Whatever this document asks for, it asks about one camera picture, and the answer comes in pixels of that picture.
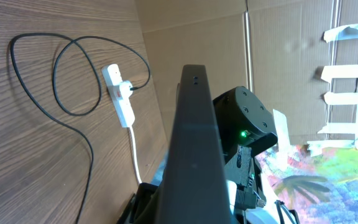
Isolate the white power strip cord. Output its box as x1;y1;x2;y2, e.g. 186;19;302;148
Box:
128;126;143;185

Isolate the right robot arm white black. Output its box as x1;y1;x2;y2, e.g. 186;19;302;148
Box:
213;86;300;224

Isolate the colourful painted poster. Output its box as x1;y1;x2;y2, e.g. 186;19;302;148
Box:
250;8;358;223

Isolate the white charger plug adapter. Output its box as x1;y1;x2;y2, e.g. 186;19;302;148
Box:
116;80;133;100

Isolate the white power strip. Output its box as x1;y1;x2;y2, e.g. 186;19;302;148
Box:
101;64;135;128

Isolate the blue screen Galaxy smartphone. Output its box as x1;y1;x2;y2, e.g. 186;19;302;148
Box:
136;65;236;224

